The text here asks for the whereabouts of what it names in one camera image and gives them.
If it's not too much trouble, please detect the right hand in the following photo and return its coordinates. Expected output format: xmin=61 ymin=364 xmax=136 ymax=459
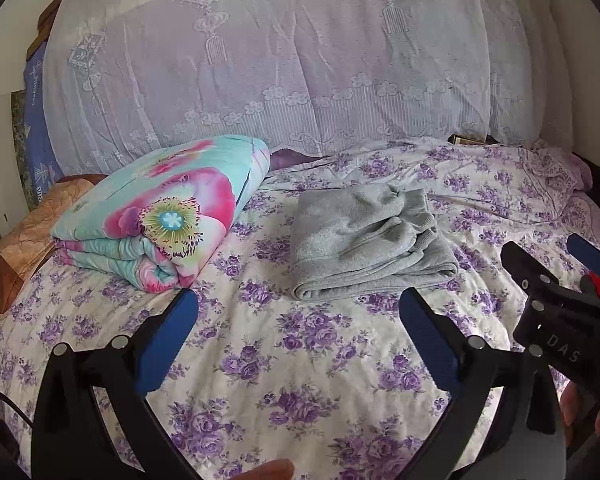
xmin=559 ymin=382 xmax=600 ymax=446

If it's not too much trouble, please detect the left hand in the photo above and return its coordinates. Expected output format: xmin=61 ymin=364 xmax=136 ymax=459
xmin=232 ymin=458 xmax=294 ymax=480

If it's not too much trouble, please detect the folded teal pink floral quilt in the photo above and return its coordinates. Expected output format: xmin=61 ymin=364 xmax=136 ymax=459
xmin=50 ymin=136 xmax=271 ymax=294

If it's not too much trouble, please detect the brown floral pillow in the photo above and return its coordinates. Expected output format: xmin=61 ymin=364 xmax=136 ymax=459
xmin=0 ymin=174 xmax=106 ymax=316

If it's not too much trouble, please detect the blue patterned cloth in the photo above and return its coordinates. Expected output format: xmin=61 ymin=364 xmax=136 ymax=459
xmin=23 ymin=42 xmax=64 ymax=202

